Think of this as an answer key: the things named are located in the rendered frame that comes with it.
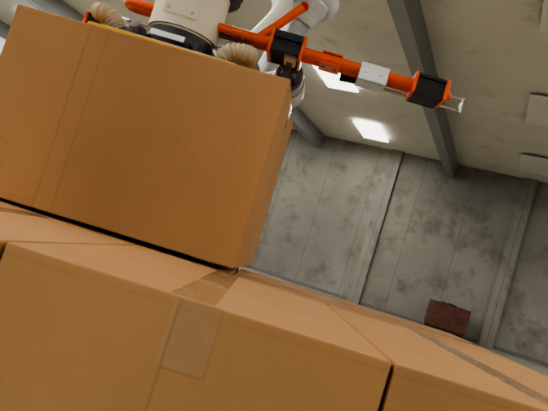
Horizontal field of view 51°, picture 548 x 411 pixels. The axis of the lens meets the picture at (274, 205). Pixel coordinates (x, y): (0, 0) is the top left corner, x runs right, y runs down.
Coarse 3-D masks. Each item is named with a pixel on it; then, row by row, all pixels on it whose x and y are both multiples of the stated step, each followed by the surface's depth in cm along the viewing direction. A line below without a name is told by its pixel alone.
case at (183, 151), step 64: (0, 64) 120; (64, 64) 119; (128, 64) 118; (192, 64) 118; (0, 128) 118; (64, 128) 118; (128, 128) 117; (192, 128) 116; (256, 128) 116; (0, 192) 117; (64, 192) 116; (128, 192) 116; (192, 192) 115; (256, 192) 115
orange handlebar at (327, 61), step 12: (132, 0) 136; (144, 12) 140; (240, 36) 136; (252, 36) 135; (264, 36) 136; (264, 48) 140; (312, 60) 139; (324, 60) 135; (336, 60) 135; (348, 60) 135; (336, 72) 139; (348, 72) 139; (396, 84) 138; (408, 84) 135
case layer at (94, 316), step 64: (0, 256) 57; (64, 256) 58; (128, 256) 82; (192, 256) 137; (0, 320) 55; (64, 320) 56; (128, 320) 56; (192, 320) 56; (256, 320) 56; (320, 320) 75; (384, 320) 118; (0, 384) 55; (64, 384) 55; (128, 384) 55; (192, 384) 55; (256, 384) 55; (320, 384) 56; (384, 384) 56; (448, 384) 56; (512, 384) 70
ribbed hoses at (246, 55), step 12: (96, 12) 127; (108, 12) 127; (108, 24) 127; (120, 24) 127; (228, 48) 126; (240, 48) 126; (252, 48) 128; (228, 60) 127; (240, 60) 128; (252, 60) 129
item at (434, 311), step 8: (432, 304) 1266; (440, 304) 1230; (448, 304) 1228; (432, 312) 1233; (440, 312) 1228; (448, 312) 1226; (456, 312) 1224; (464, 312) 1222; (424, 320) 1313; (432, 320) 1229; (440, 320) 1226; (448, 320) 1224; (456, 320) 1222; (464, 320) 1220; (440, 328) 1226; (448, 328) 1223; (456, 328) 1221; (464, 328) 1218
